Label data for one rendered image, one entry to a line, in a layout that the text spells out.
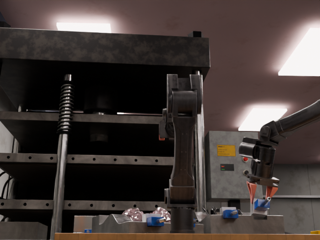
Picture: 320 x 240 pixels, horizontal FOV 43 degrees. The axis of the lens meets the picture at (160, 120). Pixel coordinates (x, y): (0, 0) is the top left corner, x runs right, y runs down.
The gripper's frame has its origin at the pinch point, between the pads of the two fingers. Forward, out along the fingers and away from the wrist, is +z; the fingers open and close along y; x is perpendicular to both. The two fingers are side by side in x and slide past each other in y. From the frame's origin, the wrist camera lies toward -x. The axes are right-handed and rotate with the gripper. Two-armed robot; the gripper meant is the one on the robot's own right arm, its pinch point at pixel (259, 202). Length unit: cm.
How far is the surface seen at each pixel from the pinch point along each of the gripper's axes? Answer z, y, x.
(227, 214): 4.3, 12.1, 7.0
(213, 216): 6.4, 16.5, 4.4
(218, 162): -3, -1, -92
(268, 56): -122, -107, -403
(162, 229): 10.3, 33.8, 14.4
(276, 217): 3.9, -5.8, 3.2
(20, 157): 9, 109, -80
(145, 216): 7.3, 39.9, 13.4
